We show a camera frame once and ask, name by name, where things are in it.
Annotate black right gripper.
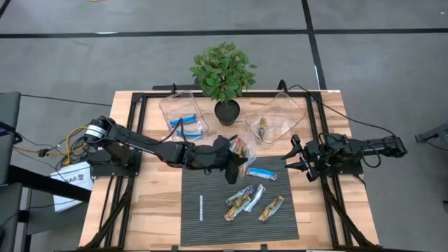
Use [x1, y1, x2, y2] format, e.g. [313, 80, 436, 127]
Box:
[281, 134, 330, 182]

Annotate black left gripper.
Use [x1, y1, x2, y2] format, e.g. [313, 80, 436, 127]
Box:
[181, 135, 246, 186]

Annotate blue green granola bar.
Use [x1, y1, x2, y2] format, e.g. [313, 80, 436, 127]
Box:
[225, 184, 256, 208]

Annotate blue snack bar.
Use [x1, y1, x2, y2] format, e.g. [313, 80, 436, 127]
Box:
[246, 167, 279, 182]

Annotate white blue granola bar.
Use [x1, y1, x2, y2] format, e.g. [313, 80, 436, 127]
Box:
[243, 183, 267, 214]

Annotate green orange granola bar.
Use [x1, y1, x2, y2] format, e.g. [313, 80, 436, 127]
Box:
[256, 117, 268, 141]
[258, 195, 286, 223]

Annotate grey woven placemat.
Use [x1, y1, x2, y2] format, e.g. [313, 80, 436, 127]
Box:
[180, 155, 300, 247]

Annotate green potted plant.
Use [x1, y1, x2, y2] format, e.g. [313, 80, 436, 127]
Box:
[188, 41, 258, 127]

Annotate grey stand foot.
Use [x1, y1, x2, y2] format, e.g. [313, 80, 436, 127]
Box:
[414, 121, 448, 155]

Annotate white printed paper sheet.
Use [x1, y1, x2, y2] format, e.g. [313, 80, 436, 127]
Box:
[50, 160, 95, 214]

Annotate black beam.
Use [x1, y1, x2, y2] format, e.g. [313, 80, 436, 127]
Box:
[6, 164, 92, 203]

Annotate dark grey furniture panel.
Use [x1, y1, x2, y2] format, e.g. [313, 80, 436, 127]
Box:
[0, 91, 22, 186]
[0, 181, 24, 252]

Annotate black aluminium table frame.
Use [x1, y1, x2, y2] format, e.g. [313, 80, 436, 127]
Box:
[79, 83, 381, 252]

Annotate yellow cable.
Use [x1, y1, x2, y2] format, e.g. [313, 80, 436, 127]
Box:
[13, 125, 88, 166]

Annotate black floor cable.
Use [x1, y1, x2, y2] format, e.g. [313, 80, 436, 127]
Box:
[20, 93, 113, 106]

